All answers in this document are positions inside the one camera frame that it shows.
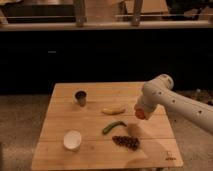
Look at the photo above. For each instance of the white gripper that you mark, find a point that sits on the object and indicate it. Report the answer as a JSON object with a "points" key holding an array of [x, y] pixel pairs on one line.
{"points": [[144, 105]]}

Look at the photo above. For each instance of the red apple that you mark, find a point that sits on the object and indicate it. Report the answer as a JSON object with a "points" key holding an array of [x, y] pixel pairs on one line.
{"points": [[139, 113]]}

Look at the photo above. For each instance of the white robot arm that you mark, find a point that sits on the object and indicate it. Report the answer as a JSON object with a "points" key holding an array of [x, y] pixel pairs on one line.
{"points": [[158, 91]]}

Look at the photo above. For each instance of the metal cup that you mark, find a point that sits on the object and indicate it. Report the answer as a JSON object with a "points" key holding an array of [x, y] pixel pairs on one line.
{"points": [[81, 97]]}

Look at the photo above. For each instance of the yellow banana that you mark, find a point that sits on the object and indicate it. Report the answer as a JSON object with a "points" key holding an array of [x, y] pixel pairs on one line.
{"points": [[113, 110]]}

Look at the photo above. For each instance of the dark grape bunch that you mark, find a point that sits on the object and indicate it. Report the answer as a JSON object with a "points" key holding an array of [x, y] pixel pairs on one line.
{"points": [[127, 141]]}

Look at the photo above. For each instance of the long wooden counter shelf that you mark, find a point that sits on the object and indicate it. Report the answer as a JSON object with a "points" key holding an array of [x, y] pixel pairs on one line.
{"points": [[106, 26]]}

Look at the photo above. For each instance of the white bowl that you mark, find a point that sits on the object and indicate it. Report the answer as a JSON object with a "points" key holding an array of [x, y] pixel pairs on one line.
{"points": [[72, 140]]}

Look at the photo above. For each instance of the right metal post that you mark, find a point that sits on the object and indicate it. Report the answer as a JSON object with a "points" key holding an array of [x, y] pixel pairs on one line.
{"points": [[136, 12]]}

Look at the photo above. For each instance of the metal post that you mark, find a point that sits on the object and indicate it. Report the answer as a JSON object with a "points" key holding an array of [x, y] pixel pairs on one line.
{"points": [[79, 8], [136, 12]]}

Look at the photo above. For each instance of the left metal post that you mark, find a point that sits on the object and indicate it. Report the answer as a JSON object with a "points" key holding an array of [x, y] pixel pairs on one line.
{"points": [[79, 8]]}

